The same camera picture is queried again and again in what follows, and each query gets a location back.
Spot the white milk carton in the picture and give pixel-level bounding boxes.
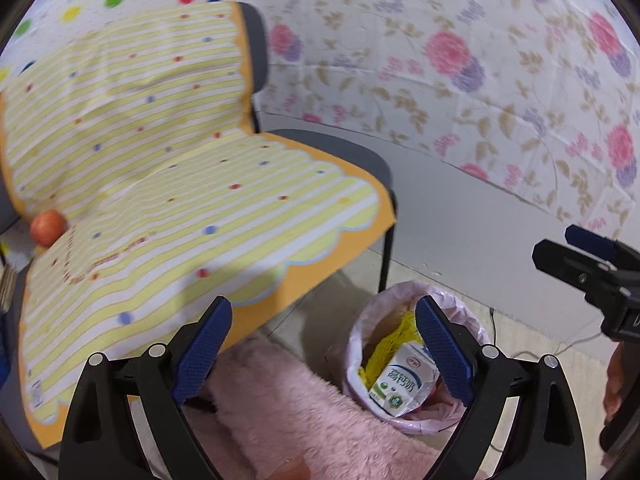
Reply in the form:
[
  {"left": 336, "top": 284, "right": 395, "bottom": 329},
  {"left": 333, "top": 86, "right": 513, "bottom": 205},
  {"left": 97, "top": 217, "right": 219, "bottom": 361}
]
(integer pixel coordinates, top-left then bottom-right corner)
[{"left": 369, "top": 342, "right": 439, "bottom": 418}]

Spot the yellow mesh net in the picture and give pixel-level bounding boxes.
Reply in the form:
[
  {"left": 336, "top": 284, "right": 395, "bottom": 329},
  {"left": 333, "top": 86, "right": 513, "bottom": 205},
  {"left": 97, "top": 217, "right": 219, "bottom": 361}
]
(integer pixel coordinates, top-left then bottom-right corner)
[{"left": 358, "top": 311, "right": 422, "bottom": 389}]

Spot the pink lined trash bin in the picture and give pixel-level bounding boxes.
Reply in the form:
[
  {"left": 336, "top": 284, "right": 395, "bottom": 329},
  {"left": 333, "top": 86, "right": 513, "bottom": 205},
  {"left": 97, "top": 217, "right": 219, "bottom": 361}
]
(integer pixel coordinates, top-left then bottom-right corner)
[{"left": 332, "top": 281, "right": 489, "bottom": 436}]

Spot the person's right hand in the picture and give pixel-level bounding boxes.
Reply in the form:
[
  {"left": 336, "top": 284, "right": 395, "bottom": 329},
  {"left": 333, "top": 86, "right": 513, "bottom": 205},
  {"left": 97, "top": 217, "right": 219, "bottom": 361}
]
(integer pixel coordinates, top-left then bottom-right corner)
[{"left": 603, "top": 342, "right": 625, "bottom": 424}]

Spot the pink fluffy rug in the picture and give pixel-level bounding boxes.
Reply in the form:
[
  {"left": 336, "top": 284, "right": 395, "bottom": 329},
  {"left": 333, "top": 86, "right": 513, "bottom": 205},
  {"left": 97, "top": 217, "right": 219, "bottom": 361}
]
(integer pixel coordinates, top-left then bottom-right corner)
[{"left": 182, "top": 334, "right": 439, "bottom": 479}]

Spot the orange fruit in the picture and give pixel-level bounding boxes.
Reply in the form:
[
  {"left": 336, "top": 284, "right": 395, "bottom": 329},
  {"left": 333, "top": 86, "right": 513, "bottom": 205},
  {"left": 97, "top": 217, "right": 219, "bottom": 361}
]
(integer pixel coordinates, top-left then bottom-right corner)
[{"left": 29, "top": 209, "right": 67, "bottom": 247}]

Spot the yellow striped seat cover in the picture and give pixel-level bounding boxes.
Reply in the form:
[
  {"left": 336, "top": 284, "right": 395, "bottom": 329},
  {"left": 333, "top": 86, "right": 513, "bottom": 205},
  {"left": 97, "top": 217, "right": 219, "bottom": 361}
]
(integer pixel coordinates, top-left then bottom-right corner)
[{"left": 1, "top": 2, "right": 395, "bottom": 448}]

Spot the grey black chair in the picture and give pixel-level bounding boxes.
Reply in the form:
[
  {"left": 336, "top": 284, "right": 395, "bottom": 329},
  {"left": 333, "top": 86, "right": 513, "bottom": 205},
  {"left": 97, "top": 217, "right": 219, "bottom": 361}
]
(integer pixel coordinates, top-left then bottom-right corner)
[{"left": 239, "top": 2, "right": 397, "bottom": 299}]

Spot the black floor cable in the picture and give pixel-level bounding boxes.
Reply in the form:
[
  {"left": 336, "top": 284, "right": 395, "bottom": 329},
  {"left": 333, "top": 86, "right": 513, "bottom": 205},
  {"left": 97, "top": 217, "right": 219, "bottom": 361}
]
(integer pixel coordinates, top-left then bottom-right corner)
[{"left": 487, "top": 306, "right": 606, "bottom": 453}]

